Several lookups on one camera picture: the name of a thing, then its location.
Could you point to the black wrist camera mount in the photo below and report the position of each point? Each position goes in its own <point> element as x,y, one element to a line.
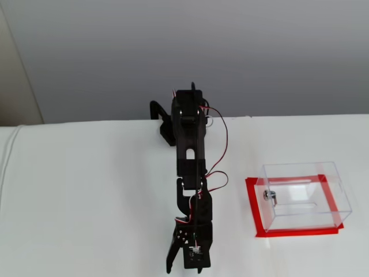
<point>206,256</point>

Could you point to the transparent plastic box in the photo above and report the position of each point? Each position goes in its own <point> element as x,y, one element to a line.
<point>317,219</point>

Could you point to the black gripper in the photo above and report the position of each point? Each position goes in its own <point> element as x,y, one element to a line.
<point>187,231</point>

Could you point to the red tape frame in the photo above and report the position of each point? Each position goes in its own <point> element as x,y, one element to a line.
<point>250,202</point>

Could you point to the black table clamp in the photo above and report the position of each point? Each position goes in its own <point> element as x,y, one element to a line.
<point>154,108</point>

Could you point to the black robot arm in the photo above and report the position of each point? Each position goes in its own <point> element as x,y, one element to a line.
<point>187,138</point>

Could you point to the silver cam lock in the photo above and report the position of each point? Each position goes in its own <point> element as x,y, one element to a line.
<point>268,195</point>

